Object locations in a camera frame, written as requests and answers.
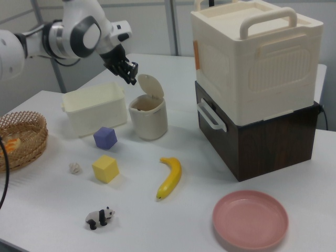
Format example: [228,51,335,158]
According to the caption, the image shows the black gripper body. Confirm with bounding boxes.
[99,45,132,77]

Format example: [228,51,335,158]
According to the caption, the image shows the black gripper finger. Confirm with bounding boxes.
[115,68,138,86]
[124,61,139,80]

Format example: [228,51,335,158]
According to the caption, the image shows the beige trash can with lid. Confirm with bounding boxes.
[128,73,168,141]

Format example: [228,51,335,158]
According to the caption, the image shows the white rectangular plastic bin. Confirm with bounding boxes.
[61,81,129,138]

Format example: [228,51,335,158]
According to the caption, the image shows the purple foam cube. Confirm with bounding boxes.
[93,127,118,151]

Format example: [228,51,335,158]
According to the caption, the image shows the orange tape strip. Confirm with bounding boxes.
[193,39,201,70]

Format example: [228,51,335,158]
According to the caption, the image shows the yellow foam cube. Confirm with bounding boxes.
[91,154,120,184]

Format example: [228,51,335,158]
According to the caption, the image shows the yellow toy banana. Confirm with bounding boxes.
[156,156,182,202]

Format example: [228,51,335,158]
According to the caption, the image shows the woven wicker basket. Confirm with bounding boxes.
[0,111,49,173]

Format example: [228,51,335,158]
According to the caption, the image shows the orange toy bread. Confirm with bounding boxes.
[1,138,22,154]

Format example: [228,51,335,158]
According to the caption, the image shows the small panda figurine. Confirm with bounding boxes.
[86,206,117,230]

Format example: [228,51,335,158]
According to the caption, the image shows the dark wooden drawer box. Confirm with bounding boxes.
[194,80,323,182]

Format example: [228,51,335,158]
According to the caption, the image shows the pink plastic plate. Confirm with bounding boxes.
[212,190,290,250]

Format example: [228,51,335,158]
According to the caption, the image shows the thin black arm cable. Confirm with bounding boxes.
[51,57,81,67]

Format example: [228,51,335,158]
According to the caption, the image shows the grey slanted metal frame pole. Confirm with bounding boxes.
[54,59,66,93]

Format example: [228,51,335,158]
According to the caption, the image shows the grey vertical wall post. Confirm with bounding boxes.
[165,0,182,56]

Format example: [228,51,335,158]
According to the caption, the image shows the white drawer handle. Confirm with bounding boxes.
[196,98,227,131]

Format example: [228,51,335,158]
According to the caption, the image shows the cream storage box with handles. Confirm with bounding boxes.
[190,0,323,125]

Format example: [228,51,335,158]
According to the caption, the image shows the black hanging cable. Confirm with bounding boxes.
[0,136,11,211]

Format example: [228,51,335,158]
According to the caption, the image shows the black cable behind drawer box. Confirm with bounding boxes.
[319,103,329,131]

